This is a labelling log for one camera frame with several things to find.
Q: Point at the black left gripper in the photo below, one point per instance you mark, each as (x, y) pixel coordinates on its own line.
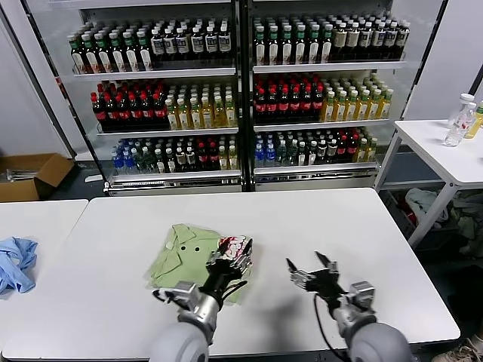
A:
(222, 277)

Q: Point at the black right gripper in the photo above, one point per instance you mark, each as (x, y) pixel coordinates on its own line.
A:
(326, 290)

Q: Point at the light green shirt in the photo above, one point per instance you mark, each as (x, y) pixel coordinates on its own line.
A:
(177, 260)

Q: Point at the grey green clothes pile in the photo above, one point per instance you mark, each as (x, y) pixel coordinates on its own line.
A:
(469, 222)

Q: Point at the white drinks display rack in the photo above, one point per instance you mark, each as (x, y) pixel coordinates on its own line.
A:
(320, 184)
(188, 188)

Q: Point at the yellow juice bottle green cap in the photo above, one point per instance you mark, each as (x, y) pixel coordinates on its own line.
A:
(207, 116)
(233, 157)
(183, 117)
(195, 117)
(362, 152)
(340, 109)
(374, 108)
(231, 115)
(476, 125)
(223, 158)
(352, 109)
(219, 115)
(363, 108)
(372, 151)
(171, 118)
(385, 107)
(329, 110)

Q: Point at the red cap cola bottle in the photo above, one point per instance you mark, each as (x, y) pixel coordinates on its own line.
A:
(283, 107)
(306, 106)
(202, 158)
(122, 114)
(317, 105)
(146, 112)
(353, 149)
(213, 157)
(342, 151)
(110, 114)
(271, 107)
(99, 114)
(158, 112)
(260, 107)
(134, 113)
(295, 106)

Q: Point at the blue water bottle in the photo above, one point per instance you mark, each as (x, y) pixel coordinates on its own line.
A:
(270, 157)
(128, 162)
(117, 162)
(260, 157)

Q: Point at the white cap dark drink bottle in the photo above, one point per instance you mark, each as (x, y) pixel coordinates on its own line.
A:
(322, 153)
(302, 155)
(170, 161)
(312, 154)
(160, 161)
(191, 159)
(332, 152)
(180, 160)

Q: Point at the red fabric item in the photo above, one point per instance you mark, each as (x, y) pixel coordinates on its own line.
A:
(409, 215)

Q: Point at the clear green water bottle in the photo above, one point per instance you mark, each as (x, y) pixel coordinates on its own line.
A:
(150, 161)
(292, 155)
(281, 155)
(140, 161)

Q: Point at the white crumpled cloth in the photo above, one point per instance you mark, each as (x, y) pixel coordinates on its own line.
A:
(422, 199)

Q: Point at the beige sneaker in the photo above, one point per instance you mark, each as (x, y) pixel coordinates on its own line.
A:
(464, 352)

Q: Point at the white side table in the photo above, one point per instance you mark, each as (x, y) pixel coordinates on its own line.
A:
(434, 151)

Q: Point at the brown cardboard box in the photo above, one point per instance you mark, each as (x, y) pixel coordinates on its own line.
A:
(49, 177)

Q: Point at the clear bottle red label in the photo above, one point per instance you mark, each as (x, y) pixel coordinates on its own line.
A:
(456, 129)

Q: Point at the green cap white label bottle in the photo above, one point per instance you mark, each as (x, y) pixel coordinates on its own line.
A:
(273, 51)
(145, 57)
(131, 57)
(117, 58)
(326, 49)
(78, 60)
(287, 50)
(91, 59)
(314, 50)
(300, 50)
(103, 58)
(260, 51)

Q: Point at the light blue crumpled cloth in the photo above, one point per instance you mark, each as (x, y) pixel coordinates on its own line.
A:
(19, 271)

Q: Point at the dark drink bottle navy label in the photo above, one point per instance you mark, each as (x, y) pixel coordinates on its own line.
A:
(403, 38)
(391, 39)
(225, 44)
(157, 46)
(365, 40)
(182, 45)
(211, 44)
(170, 46)
(378, 40)
(197, 45)

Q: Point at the clear bottle white cap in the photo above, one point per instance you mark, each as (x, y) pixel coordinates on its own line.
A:
(463, 106)

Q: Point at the dark drink bottle beige label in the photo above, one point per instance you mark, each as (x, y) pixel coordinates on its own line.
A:
(353, 40)
(341, 41)

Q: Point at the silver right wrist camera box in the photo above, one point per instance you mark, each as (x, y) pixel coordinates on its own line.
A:
(362, 291)

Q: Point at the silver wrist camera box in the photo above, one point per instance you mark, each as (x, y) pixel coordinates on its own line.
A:
(362, 291)
(185, 291)

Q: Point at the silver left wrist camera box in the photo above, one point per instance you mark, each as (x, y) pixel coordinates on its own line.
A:
(185, 291)

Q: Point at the glass door black frame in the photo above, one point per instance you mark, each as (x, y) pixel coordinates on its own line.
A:
(59, 56)
(422, 45)

